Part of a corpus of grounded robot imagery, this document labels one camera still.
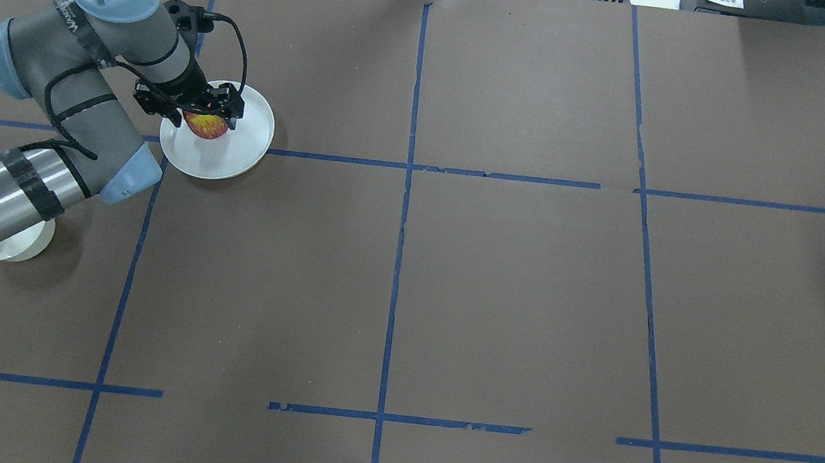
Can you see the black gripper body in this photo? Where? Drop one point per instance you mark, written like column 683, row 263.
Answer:
column 194, row 93

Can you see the red yellow apple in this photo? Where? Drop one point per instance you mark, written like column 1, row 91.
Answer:
column 205, row 126

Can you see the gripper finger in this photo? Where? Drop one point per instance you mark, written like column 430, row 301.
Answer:
column 232, row 118
column 173, row 115

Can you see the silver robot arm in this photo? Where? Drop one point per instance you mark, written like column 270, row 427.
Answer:
column 56, row 55

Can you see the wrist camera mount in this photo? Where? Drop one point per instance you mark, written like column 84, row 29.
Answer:
column 190, row 20

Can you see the white bowl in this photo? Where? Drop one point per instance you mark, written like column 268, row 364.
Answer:
column 28, row 243

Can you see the white plate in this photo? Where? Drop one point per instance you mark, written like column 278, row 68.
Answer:
column 228, row 155

